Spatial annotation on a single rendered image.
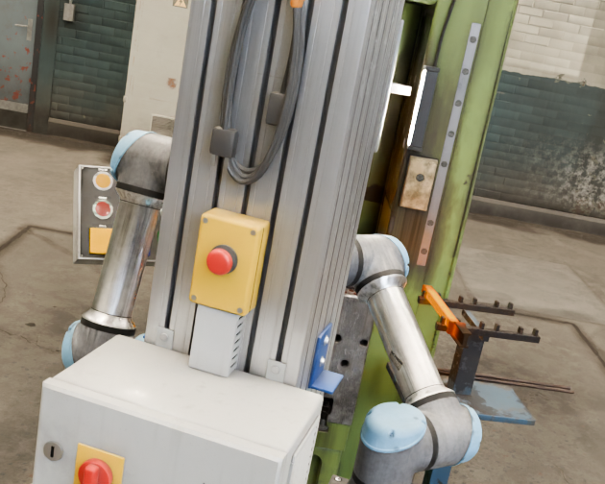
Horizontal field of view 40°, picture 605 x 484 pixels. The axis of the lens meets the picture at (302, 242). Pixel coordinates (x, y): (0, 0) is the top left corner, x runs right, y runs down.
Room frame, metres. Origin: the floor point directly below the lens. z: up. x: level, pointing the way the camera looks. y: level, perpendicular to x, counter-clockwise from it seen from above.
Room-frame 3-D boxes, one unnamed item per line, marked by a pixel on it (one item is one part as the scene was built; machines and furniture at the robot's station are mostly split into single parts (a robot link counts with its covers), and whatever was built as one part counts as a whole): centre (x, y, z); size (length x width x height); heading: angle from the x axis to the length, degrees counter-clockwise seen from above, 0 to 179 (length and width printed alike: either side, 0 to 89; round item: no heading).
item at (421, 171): (2.68, -0.34, 1.27); 0.09 x 0.02 x 0.17; 92
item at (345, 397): (2.76, -0.07, 0.69); 0.56 x 0.38 x 0.45; 2
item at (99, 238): (2.29, 0.57, 1.01); 0.07 x 0.05 x 0.07; 117
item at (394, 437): (1.46, -0.24, 0.98); 0.13 x 0.12 x 0.14; 125
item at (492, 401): (2.40, -0.56, 0.70); 0.40 x 0.30 x 0.02; 99
